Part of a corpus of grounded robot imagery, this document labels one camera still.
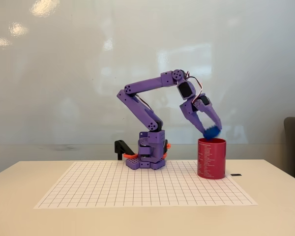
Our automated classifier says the blue toy brick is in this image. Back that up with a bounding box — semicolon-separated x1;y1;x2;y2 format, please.
203;124;222;141

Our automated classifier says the red cup with white print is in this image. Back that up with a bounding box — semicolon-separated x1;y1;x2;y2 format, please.
197;137;227;180

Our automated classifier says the black orange table clamp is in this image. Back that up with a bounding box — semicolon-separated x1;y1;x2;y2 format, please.
162;139;172;158
114;139;139;161

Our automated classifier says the white grid paper sheet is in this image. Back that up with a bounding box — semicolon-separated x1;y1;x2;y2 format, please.
33;161;258;209

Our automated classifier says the dark grey chair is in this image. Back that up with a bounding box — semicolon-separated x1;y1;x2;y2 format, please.
284;116;295;184

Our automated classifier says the red white black servo cable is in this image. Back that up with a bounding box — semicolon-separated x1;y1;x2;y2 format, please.
185;71;205;104
134;94;155;112

